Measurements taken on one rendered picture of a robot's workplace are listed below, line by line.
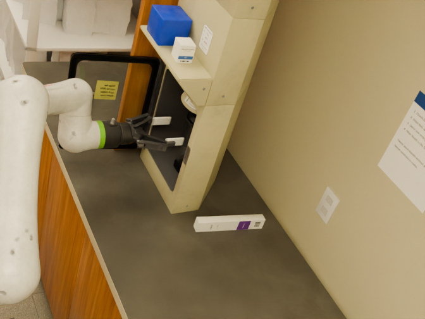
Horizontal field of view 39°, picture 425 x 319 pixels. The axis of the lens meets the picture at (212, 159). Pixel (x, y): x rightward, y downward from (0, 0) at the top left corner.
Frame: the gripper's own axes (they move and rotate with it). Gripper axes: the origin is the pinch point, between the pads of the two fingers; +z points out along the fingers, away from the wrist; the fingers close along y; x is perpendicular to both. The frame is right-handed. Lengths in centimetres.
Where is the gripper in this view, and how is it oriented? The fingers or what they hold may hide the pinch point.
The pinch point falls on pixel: (172, 130)
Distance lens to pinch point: 208.2
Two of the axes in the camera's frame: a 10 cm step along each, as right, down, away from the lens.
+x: -2.7, 7.6, 5.8
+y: -4.2, -6.4, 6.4
